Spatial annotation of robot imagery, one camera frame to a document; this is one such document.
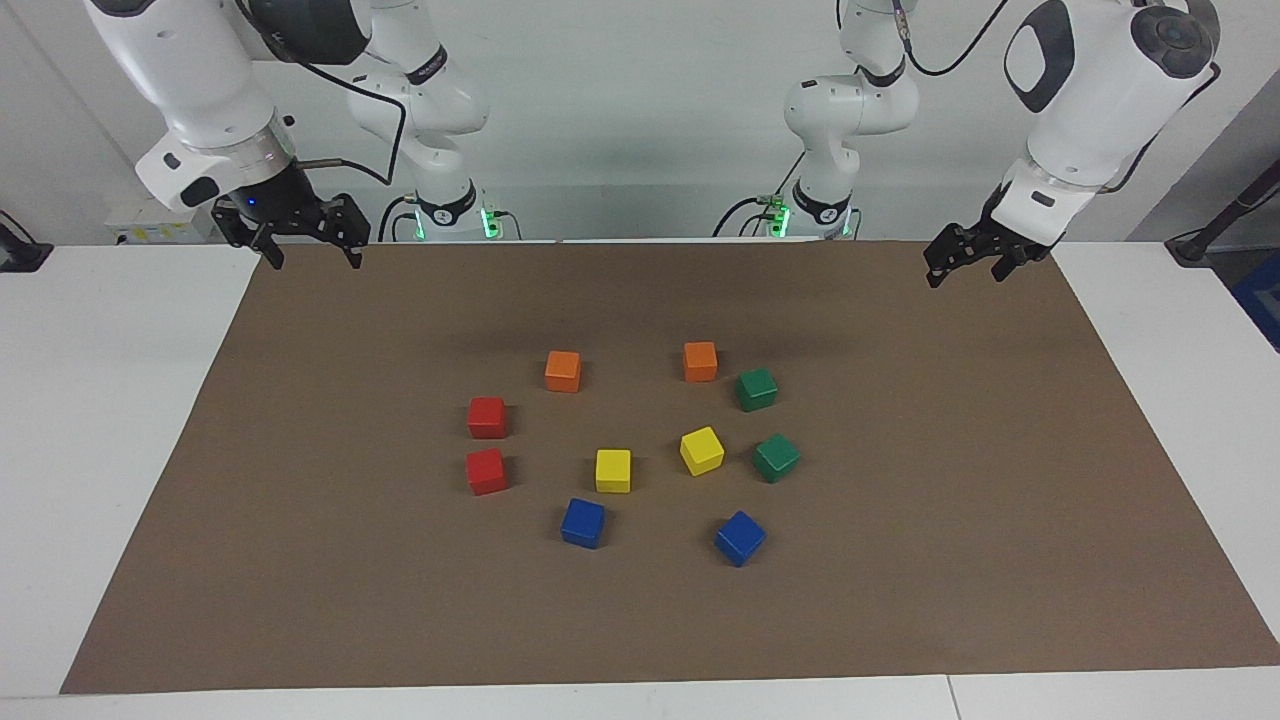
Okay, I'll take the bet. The brown table mat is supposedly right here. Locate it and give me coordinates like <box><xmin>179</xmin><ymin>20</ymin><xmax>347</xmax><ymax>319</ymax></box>
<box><xmin>60</xmin><ymin>240</ymin><xmax>1280</xmax><ymax>696</ymax></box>

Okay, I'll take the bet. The blue wooden block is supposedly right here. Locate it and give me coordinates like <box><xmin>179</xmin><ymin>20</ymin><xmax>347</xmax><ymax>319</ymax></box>
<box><xmin>714</xmin><ymin>510</ymin><xmax>768</xmax><ymax>568</ymax></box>
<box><xmin>560</xmin><ymin>497</ymin><xmax>607</xmax><ymax>550</ymax></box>

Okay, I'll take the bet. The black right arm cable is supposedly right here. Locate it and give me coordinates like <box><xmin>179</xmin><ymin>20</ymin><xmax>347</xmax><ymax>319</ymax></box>
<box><xmin>232</xmin><ymin>0</ymin><xmax>411</xmax><ymax>188</ymax></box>

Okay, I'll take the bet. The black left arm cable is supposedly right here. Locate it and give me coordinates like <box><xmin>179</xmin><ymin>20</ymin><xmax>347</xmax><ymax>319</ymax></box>
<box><xmin>895</xmin><ymin>0</ymin><xmax>1223</xmax><ymax>196</ymax></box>

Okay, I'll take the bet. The black clamp mount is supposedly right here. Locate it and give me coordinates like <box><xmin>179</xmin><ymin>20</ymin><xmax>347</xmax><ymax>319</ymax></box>
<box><xmin>0</xmin><ymin>210</ymin><xmax>53</xmax><ymax>273</ymax></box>

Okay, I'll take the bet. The green wooden block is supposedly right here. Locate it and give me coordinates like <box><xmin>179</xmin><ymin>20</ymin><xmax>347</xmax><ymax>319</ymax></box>
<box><xmin>736</xmin><ymin>368</ymin><xmax>780</xmax><ymax>413</ymax></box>
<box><xmin>752</xmin><ymin>433</ymin><xmax>801</xmax><ymax>484</ymax></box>

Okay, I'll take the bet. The black right base cable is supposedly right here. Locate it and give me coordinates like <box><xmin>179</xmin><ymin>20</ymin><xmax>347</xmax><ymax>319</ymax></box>
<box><xmin>377</xmin><ymin>195</ymin><xmax>416</xmax><ymax>243</ymax></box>

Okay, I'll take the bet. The black stand with pole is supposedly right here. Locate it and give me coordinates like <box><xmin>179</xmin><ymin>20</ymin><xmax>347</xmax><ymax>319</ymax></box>
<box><xmin>1165</xmin><ymin>155</ymin><xmax>1280</xmax><ymax>266</ymax></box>

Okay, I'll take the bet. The black left base cable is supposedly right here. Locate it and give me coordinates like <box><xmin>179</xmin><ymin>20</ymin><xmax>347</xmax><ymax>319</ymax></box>
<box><xmin>712</xmin><ymin>150</ymin><xmax>809</xmax><ymax>238</ymax></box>

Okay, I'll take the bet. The black base cable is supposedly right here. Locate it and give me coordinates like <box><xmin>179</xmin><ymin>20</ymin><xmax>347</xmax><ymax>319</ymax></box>
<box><xmin>712</xmin><ymin>150</ymin><xmax>809</xmax><ymax>238</ymax></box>
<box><xmin>377</xmin><ymin>195</ymin><xmax>416</xmax><ymax>243</ymax></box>

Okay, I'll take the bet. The white wall outlet box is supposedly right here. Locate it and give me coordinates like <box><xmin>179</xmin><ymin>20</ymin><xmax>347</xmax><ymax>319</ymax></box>
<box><xmin>105</xmin><ymin>195</ymin><xmax>216</xmax><ymax>246</ymax></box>

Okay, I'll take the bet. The blue crate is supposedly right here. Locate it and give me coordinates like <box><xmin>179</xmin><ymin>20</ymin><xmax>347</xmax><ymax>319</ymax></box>
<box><xmin>1230</xmin><ymin>250</ymin><xmax>1280</xmax><ymax>351</ymax></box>

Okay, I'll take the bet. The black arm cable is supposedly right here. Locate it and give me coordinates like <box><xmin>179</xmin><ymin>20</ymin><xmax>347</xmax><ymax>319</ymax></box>
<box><xmin>232</xmin><ymin>0</ymin><xmax>411</xmax><ymax>188</ymax></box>
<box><xmin>895</xmin><ymin>0</ymin><xmax>1223</xmax><ymax>196</ymax></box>

